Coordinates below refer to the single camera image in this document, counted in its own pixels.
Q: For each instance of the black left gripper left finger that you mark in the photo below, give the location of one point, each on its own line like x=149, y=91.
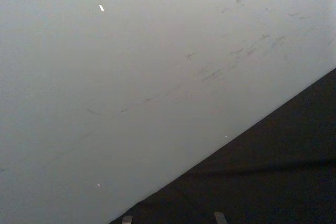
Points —
x=127, y=220

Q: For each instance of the black table cloth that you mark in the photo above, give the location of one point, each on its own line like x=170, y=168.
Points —
x=262, y=176

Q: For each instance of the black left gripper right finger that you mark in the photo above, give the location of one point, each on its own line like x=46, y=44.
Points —
x=220, y=218

